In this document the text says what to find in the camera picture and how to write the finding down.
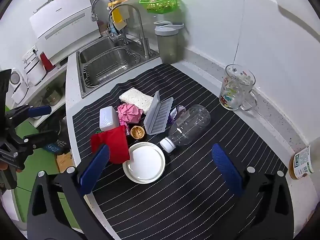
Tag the purple wrapper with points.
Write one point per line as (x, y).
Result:
(175, 113)

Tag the glass jar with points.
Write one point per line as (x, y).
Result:
(302, 162)

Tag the white plastic box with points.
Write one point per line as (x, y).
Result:
(108, 120)

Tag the steel pot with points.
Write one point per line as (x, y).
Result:
(53, 97)

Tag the grey ice tray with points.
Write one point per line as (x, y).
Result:
(157, 120)

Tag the white dishwasher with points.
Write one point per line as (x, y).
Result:
(62, 22)

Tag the stainless steel sink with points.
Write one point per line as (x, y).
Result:
(107, 65)

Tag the clear plastic bottle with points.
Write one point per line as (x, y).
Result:
(190, 125)

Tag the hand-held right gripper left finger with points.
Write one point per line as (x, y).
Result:
(95, 170)

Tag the red cloth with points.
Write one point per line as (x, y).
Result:
(115, 142)

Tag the cardboard box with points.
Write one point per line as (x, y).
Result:
(63, 161)

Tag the white sponge cloth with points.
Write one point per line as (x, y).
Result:
(136, 98)

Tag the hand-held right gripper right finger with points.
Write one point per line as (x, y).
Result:
(226, 170)

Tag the white air fryer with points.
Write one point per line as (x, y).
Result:
(35, 72)

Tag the white open shelf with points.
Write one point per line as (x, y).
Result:
(42, 83)

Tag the tall chrome faucet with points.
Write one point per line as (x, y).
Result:
(146, 45)

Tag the person's left hand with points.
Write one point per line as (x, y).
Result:
(19, 169)

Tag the pink cloth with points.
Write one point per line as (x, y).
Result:
(128, 112)

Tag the grey lidded container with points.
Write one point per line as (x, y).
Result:
(170, 47)

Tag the green plastic basket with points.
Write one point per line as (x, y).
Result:
(160, 3)

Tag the black striped mat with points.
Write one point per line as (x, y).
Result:
(190, 205)

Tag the short chrome faucet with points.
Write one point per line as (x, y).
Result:
(96, 3)

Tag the white round plate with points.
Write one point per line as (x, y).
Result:
(145, 162)

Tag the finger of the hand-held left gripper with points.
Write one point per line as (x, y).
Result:
(42, 137)
(38, 111)

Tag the printed glass mug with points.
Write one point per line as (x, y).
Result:
(235, 92)

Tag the black trash bag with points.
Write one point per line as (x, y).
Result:
(53, 148)

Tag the wall power outlet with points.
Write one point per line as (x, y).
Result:
(30, 53)

